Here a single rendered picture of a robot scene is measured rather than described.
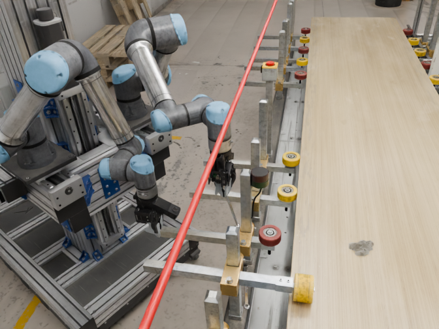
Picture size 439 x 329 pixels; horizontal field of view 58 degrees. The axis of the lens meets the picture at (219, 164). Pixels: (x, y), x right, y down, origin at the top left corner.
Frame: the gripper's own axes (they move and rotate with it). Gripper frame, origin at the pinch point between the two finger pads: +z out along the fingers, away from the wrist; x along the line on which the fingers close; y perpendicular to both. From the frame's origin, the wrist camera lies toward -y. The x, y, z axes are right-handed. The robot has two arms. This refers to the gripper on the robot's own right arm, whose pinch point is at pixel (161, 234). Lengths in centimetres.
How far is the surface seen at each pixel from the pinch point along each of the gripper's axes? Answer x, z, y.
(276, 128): -111, 13, -35
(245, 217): -2.1, -11.8, -33.0
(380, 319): 29, -7, -76
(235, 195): -24.2, -2.9, -25.3
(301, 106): -158, 21, -49
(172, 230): 0.6, -3.4, -5.2
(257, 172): -3.1, -31.1, -37.0
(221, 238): 1.6, -3.3, -24.7
